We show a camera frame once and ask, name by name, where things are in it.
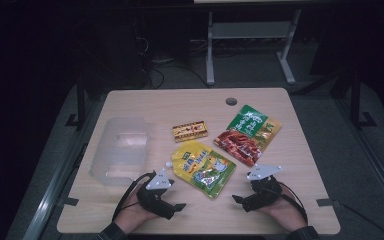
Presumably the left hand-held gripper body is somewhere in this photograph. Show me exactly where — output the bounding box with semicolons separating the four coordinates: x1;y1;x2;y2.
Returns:
136;168;176;212

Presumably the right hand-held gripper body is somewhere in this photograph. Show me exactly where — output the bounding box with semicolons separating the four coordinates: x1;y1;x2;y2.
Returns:
246;164;284;208

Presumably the yellow spouted pouch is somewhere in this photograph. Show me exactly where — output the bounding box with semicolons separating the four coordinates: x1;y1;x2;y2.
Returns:
165;140;237;200

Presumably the clear plastic container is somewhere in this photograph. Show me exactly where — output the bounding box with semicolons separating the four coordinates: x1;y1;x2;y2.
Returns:
89;115;153;187

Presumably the small yellow and red box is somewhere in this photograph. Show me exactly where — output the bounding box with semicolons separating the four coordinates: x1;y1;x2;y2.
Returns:
172;120;210;144

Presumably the green and red sauce packet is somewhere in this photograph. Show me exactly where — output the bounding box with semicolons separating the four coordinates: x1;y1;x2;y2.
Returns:
213;104;283;168

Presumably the person's left hand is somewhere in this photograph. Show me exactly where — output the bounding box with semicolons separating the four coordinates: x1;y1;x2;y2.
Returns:
114;193;161;234

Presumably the black metal stand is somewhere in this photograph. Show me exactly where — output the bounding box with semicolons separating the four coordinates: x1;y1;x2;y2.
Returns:
349;66;378;129
64;74;88;131

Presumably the black table edge bracket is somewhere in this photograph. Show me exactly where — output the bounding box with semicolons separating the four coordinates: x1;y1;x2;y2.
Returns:
315;198;343;208
58;197;80;207

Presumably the thin black bracket cable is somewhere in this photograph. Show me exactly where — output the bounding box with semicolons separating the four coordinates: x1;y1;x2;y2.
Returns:
340;203;384;240

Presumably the aluminium floor rail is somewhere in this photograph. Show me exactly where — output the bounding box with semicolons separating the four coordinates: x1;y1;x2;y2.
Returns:
21;96;108;240
333;96;384;218

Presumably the black floor cable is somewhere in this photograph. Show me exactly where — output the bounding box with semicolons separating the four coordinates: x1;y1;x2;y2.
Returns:
143;56;211;90

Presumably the white metal frame table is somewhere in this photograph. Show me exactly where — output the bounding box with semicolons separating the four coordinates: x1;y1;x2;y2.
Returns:
193;0;303;86

